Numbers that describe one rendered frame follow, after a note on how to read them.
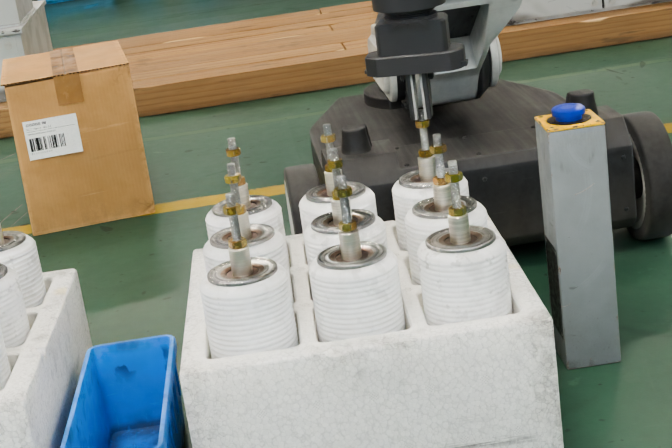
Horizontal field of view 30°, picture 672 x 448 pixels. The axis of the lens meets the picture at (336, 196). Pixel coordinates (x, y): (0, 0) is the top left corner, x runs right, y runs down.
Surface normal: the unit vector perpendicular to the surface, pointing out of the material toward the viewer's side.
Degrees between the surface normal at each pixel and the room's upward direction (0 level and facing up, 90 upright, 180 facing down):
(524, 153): 46
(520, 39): 90
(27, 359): 0
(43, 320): 0
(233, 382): 90
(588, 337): 90
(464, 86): 135
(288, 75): 90
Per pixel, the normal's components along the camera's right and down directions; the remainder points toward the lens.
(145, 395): 0.07, 0.26
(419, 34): -0.16, 0.32
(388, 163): -0.01, -0.47
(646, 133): -0.09, -0.66
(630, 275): -0.13, -0.95
